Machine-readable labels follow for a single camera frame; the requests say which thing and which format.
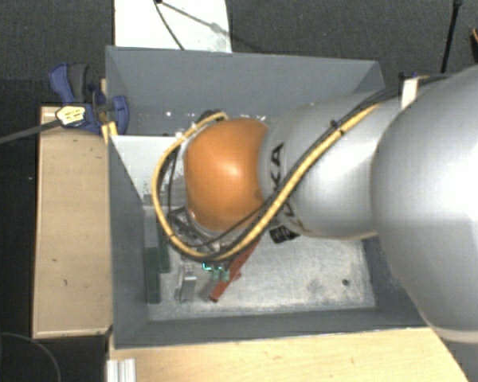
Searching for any red-brown flat block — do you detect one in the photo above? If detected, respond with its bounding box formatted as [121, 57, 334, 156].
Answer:
[208, 236, 262, 303]

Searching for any black cylinder on white bracket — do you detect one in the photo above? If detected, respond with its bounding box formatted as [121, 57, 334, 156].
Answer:
[268, 222, 302, 245]

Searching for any grey metal bin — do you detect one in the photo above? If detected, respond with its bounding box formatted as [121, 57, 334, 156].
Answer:
[104, 45, 428, 349]

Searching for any dark green flat block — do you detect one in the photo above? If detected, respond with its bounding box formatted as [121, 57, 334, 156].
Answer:
[144, 246, 163, 305]

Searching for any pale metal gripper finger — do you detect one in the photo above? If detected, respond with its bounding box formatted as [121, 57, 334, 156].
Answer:
[174, 263, 199, 303]
[198, 277, 215, 300]

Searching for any pale wood board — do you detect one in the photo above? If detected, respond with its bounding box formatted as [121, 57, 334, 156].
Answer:
[32, 106, 115, 340]

